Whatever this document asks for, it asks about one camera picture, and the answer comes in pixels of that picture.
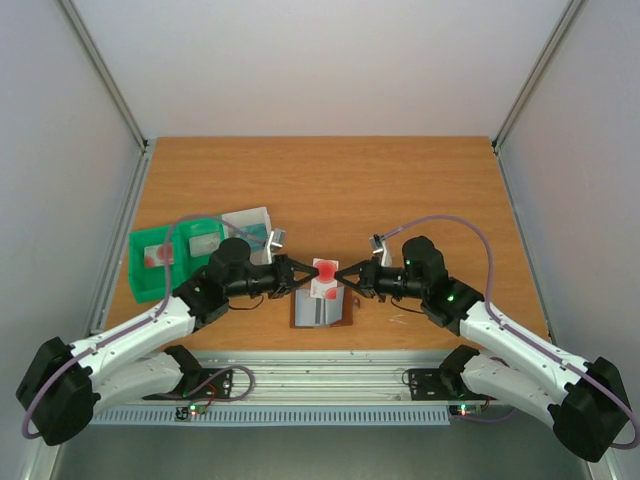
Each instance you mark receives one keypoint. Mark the grey card in holder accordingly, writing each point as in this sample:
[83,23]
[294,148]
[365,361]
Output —
[314,313]

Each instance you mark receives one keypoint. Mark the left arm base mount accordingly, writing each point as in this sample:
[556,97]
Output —
[202,385]

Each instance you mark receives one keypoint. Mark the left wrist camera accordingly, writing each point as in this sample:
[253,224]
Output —
[274,243]

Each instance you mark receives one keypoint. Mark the brown leather card holder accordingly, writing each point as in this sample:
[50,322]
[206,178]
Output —
[347,320]

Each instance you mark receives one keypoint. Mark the teal card stack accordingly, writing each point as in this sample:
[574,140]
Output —
[255,232]

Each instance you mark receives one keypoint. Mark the aluminium frame post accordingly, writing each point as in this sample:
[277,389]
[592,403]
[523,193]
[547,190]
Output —
[78,26]
[553,44]

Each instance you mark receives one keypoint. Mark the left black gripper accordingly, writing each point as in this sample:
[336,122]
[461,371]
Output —
[285,275]

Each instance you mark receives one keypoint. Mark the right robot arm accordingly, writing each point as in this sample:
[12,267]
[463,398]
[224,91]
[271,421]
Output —
[583,402]

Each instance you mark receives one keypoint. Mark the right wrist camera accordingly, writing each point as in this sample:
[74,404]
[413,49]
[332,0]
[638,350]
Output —
[380,250]

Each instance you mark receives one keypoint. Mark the grey slotted cable duct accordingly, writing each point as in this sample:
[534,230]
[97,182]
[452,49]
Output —
[236,416]

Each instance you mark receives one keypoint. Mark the red circle card in bin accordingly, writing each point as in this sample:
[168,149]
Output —
[156,256]

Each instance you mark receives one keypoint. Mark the white card in bin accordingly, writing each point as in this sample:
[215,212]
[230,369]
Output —
[204,245]

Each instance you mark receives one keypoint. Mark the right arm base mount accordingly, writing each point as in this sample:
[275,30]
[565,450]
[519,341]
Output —
[425,384]

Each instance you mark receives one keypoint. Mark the left aluminium frame post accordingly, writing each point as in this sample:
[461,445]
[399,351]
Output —
[78,26]

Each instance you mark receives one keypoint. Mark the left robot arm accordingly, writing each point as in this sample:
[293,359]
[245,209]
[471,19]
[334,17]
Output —
[65,385]

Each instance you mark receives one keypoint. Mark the green two-compartment bin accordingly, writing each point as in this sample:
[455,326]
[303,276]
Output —
[148,285]

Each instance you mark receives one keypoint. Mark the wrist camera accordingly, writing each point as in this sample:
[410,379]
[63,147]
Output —
[380,250]
[274,243]

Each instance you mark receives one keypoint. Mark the white plastic bin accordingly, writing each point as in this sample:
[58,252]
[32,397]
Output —
[245,217]

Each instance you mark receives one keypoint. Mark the right aluminium frame post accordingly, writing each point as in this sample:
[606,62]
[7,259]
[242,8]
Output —
[553,44]

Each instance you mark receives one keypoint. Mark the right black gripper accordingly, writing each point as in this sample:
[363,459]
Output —
[366,276]

